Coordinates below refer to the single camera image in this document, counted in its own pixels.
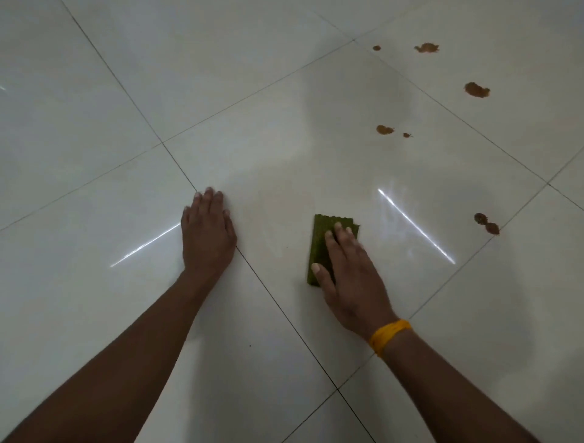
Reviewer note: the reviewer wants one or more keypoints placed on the yellow thread wristband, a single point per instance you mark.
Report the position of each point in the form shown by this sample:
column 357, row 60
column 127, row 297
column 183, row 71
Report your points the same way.
column 385, row 335

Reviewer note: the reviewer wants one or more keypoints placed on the person's right forearm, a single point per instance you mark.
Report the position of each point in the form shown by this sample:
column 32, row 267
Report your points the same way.
column 447, row 397

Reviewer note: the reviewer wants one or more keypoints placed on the person's left hand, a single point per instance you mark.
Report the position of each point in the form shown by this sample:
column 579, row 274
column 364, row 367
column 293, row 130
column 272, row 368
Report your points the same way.
column 207, row 237

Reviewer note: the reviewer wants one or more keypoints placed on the group of brown floor stains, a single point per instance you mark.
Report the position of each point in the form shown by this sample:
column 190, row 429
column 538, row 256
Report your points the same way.
column 476, row 90

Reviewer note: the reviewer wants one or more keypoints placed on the person's right hand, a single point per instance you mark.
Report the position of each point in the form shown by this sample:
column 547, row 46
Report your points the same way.
column 356, row 292

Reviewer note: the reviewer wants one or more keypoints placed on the person's left forearm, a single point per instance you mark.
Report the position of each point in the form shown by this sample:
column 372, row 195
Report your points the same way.
column 114, row 374

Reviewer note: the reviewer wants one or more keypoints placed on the green cleaning cloth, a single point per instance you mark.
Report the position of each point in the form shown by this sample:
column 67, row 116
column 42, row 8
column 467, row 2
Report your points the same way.
column 320, row 242

